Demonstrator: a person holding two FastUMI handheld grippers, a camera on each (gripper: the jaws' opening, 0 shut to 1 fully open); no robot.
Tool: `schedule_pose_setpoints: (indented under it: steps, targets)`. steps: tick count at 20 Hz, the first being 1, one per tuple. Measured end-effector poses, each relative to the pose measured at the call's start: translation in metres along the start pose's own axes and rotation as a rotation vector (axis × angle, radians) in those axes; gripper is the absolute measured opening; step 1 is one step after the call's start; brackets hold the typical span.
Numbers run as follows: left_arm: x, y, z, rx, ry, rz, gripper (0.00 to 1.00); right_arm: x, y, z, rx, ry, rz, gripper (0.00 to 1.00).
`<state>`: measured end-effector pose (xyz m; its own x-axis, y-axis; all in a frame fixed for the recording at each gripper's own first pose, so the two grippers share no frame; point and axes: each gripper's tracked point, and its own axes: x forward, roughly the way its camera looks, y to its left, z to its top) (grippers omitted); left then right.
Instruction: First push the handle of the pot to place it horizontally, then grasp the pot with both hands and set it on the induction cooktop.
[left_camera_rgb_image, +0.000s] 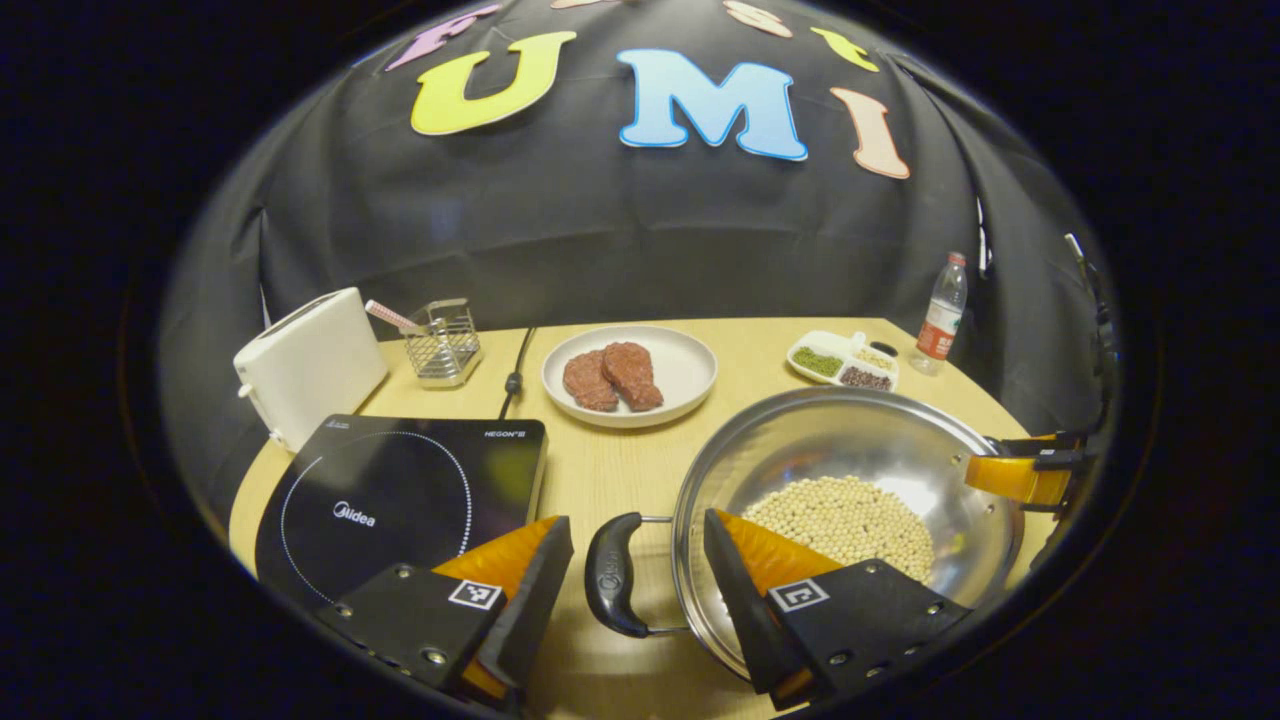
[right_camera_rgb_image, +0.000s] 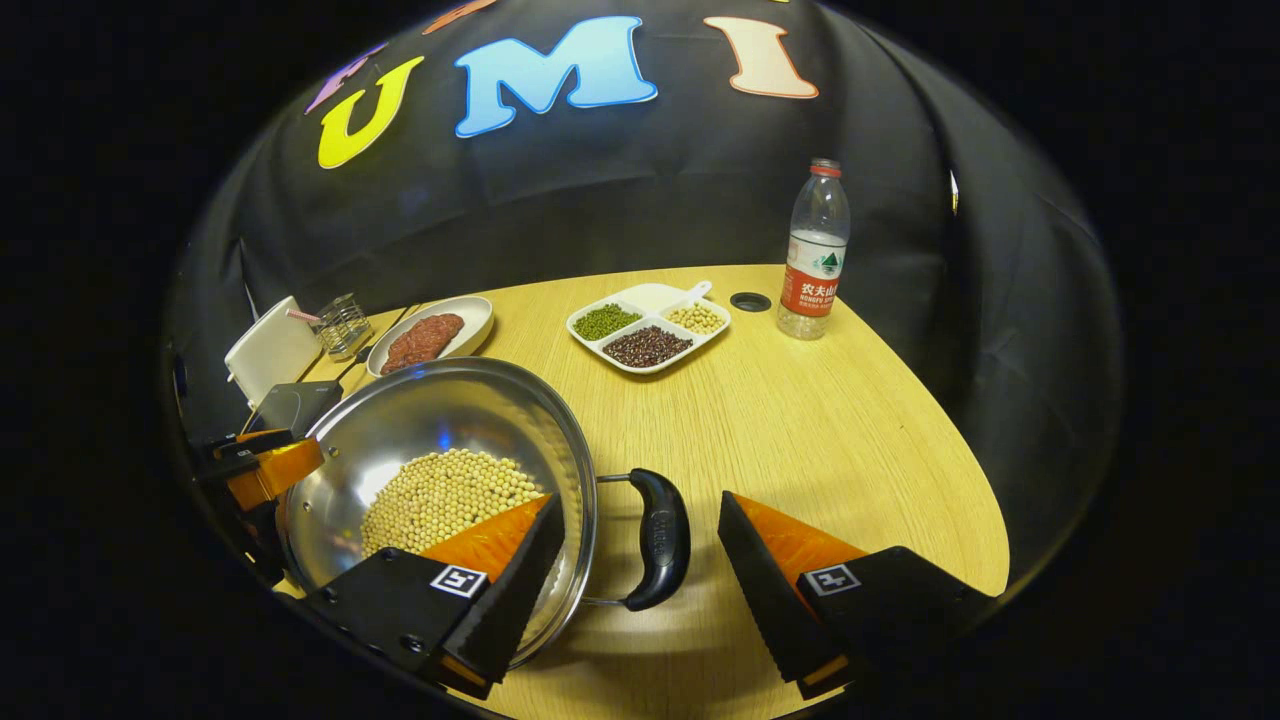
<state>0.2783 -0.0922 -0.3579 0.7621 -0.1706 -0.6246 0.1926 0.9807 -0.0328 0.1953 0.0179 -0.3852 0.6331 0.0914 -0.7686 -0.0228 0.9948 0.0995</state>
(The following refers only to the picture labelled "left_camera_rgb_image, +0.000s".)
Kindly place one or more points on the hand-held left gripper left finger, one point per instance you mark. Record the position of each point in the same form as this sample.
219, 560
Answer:
530, 610

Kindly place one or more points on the pile of soybeans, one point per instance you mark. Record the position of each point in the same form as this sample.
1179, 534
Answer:
850, 520

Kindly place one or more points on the black backdrop cloth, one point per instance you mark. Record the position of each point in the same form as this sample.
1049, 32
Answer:
600, 230

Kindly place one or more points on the white divided bean dish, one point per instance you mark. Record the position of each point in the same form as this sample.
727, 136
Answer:
830, 362

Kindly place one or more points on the black induction cooktop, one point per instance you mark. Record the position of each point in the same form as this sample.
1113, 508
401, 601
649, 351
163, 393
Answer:
400, 490

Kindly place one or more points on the brown meat patty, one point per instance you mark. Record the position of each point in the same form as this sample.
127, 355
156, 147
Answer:
635, 375
585, 385

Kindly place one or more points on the white toaster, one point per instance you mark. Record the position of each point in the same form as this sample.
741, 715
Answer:
310, 370

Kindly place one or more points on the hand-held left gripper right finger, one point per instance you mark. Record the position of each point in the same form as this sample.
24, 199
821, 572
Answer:
735, 600

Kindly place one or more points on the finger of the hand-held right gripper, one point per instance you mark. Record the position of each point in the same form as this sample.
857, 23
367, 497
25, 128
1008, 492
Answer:
1015, 480

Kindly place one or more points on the stainless steel pot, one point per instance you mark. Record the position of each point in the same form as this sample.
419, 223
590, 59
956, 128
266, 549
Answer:
850, 440

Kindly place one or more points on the plastic water bottle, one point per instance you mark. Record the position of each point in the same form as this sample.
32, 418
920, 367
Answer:
940, 320

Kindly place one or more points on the white round plate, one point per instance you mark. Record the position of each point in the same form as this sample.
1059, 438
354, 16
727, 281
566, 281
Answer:
685, 375

